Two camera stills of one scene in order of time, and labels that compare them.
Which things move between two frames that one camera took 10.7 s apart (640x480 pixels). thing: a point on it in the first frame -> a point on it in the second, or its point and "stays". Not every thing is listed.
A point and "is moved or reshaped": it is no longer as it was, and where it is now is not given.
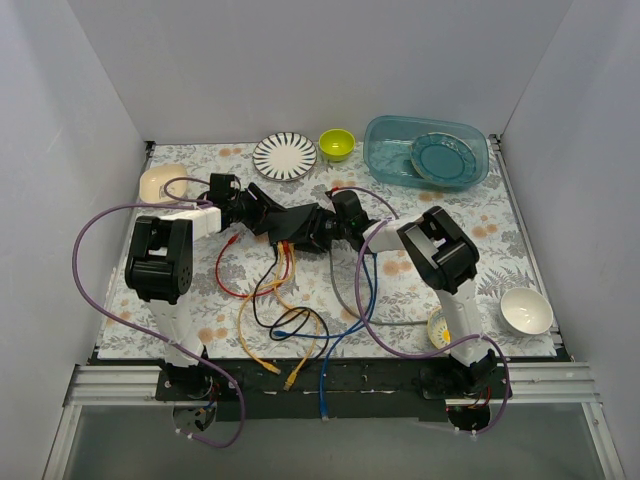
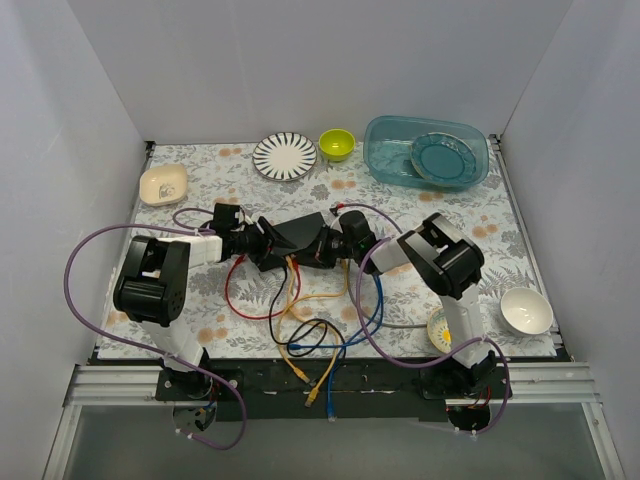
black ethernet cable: x=279 y=323 -> x=302 y=329
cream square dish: x=153 y=179 stays
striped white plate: x=284 y=156 stays
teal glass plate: x=442 y=157 stays
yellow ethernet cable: x=302 y=313 -> x=310 y=400
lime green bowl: x=336 y=144 stays
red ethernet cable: x=286 y=244 -> x=299 y=288
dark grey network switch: x=291 y=225 is moved or reshaped
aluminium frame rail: x=139 y=387 stays
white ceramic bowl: x=526 y=311 stays
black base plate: x=346 y=390 stays
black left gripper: x=255 y=203 -> x=263 y=242
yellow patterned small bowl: x=439 y=330 stays
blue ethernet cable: x=352 y=329 -> x=302 y=346
